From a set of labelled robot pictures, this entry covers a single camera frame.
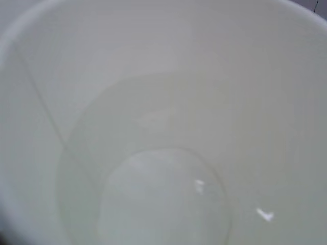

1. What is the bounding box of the white paper cup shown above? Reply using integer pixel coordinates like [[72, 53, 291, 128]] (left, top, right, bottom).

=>
[[1, 1, 326, 244]]

